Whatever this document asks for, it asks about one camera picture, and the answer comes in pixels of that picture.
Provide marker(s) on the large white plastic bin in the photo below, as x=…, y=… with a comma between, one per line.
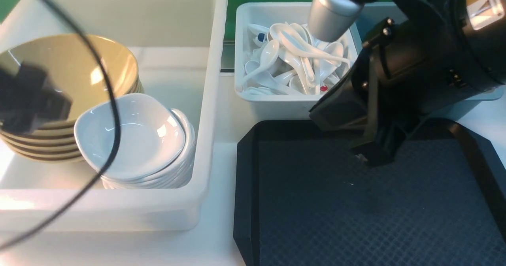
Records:
x=178, y=45

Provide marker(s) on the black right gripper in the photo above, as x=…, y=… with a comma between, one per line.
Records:
x=389, y=92

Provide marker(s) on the stack of white sauce dishes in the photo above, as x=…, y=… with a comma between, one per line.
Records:
x=176, y=175

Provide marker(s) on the yellow noodle bowl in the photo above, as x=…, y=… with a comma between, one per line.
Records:
x=66, y=58

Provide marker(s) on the bottom stacked yellow bowl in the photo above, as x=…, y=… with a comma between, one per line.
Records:
x=63, y=159

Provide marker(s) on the blue-grey chopstick bin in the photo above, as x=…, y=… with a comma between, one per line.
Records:
x=372, y=14

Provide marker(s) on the white square sauce dish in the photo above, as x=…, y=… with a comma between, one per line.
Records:
x=148, y=138

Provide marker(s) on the small white spoon bin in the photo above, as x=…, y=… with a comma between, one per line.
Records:
x=265, y=14

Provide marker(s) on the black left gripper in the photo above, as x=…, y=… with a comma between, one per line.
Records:
x=28, y=100

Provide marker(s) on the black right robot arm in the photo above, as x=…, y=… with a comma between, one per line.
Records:
x=445, y=52

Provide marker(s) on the black textured serving tray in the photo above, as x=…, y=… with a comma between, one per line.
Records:
x=302, y=199

